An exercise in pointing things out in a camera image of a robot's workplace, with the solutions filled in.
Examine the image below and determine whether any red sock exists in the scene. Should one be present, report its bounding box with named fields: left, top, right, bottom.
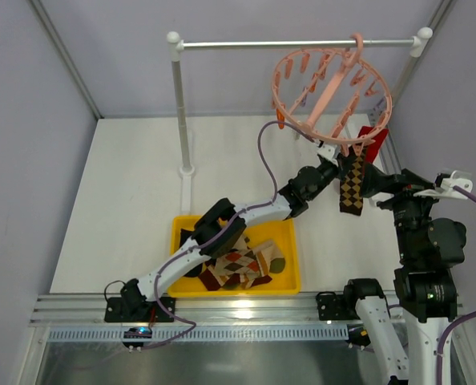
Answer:
left=361, top=128, right=389, bottom=166

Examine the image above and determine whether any pink round clip hanger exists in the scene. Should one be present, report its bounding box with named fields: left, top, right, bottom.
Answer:
left=271, top=33, right=393, bottom=156

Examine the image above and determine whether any beige striped sock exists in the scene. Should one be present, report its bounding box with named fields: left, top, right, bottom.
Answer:
left=256, top=240, right=286, bottom=274
left=198, top=266, right=228, bottom=291
left=239, top=275, right=272, bottom=290

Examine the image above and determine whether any orange brown argyle sock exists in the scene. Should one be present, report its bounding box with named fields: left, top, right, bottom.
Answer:
left=213, top=236, right=264, bottom=290

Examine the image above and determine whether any navy blue sock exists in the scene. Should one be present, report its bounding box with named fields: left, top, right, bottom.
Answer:
left=179, top=229, right=206, bottom=278

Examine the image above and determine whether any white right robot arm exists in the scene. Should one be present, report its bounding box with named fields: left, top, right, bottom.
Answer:
left=344, top=164, right=473, bottom=384

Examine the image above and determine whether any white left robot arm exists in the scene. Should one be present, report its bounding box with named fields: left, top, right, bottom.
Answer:
left=120, top=159, right=340, bottom=322

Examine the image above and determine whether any yellow plastic tray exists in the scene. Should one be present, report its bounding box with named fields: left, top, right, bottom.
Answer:
left=167, top=220, right=301, bottom=298

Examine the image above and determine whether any white metal drying rack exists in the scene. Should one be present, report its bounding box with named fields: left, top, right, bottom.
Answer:
left=167, top=27, right=434, bottom=213

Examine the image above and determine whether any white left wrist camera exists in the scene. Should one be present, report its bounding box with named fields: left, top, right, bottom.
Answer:
left=317, top=143, right=340, bottom=165

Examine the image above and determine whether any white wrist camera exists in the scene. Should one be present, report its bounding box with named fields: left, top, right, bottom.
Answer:
left=317, top=143, right=340, bottom=165
left=413, top=170, right=473, bottom=200

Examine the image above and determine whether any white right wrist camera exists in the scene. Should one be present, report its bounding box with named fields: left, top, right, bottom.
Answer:
left=413, top=170, right=473, bottom=200

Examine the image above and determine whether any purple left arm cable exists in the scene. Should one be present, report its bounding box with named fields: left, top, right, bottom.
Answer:
left=153, top=121, right=323, bottom=322

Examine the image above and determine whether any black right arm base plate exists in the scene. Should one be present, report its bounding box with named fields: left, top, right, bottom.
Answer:
left=315, top=291, right=357, bottom=321

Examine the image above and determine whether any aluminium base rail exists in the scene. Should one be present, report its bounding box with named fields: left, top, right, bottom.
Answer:
left=31, top=290, right=470, bottom=326

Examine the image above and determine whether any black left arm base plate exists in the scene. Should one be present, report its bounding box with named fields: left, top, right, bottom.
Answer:
left=103, top=297, right=174, bottom=323

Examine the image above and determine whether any white slotted cable duct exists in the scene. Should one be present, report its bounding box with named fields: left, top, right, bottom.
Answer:
left=47, top=323, right=349, bottom=342

